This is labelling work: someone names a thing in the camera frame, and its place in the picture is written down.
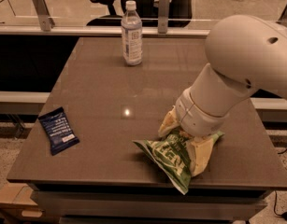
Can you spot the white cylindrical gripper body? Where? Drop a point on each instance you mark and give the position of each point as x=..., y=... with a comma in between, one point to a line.
x=196, y=119

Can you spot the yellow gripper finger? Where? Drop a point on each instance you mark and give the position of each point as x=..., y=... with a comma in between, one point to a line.
x=169, y=123
x=199, y=150

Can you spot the green jalapeno chip bag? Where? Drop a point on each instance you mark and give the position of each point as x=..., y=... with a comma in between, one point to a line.
x=171, y=156

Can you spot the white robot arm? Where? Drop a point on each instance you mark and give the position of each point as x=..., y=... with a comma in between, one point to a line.
x=245, y=54

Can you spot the clear plastic water bottle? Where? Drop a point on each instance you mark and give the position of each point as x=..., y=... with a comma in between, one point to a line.
x=131, y=35

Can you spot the blue snack wrapper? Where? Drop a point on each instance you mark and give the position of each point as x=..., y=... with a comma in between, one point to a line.
x=58, y=130

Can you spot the black office chair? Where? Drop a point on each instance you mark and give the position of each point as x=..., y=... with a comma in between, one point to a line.
x=180, y=13

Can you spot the cardboard box under table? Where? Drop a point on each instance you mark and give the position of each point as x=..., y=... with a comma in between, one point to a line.
x=17, y=207

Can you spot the right metal glass bracket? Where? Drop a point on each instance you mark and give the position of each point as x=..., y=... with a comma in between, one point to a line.
x=163, y=13

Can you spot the metal glass bracket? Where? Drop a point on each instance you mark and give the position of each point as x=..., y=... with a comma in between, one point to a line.
x=46, y=22
x=163, y=13

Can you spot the left metal glass bracket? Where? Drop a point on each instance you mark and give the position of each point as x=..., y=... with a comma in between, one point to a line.
x=46, y=22

